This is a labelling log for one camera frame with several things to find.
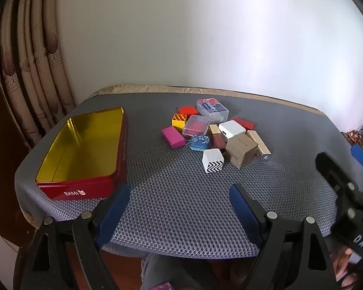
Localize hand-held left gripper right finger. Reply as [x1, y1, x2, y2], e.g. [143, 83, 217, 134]
[229, 183, 341, 290]

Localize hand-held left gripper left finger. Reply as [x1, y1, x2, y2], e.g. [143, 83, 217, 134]
[30, 183, 131, 290]

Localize brown cardboard box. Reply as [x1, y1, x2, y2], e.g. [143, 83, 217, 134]
[224, 133, 258, 169]

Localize white box chevron print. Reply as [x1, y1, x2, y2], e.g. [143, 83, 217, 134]
[202, 148, 225, 174]

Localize long beige box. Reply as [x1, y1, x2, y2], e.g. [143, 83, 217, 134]
[245, 130, 272, 160]

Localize red tin box gold interior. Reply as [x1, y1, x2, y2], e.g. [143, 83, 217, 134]
[35, 107, 129, 201]

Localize blue cartoon pouch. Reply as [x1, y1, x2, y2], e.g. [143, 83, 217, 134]
[186, 134, 212, 152]

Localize white rounded box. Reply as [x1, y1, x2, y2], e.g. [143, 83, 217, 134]
[218, 120, 246, 139]

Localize pink box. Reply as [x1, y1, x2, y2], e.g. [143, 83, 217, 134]
[161, 126, 186, 149]

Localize clear case pink insert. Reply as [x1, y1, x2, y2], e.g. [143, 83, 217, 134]
[182, 115, 211, 136]

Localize yellow striped box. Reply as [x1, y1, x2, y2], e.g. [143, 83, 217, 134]
[172, 114, 188, 132]

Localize clear case blue red label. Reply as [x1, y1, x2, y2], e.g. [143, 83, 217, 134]
[197, 98, 229, 124]

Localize red rounded box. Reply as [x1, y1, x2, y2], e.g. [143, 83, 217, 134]
[177, 105, 199, 118]

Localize person's right hand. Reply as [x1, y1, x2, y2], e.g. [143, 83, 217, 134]
[333, 246, 363, 289]

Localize colourful clutter pile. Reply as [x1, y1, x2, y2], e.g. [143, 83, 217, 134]
[340, 122, 363, 158]

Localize person's grey trousers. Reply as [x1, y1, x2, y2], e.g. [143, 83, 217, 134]
[141, 252, 230, 290]

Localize beige leaf print curtain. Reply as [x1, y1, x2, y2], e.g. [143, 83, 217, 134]
[0, 0, 76, 150]

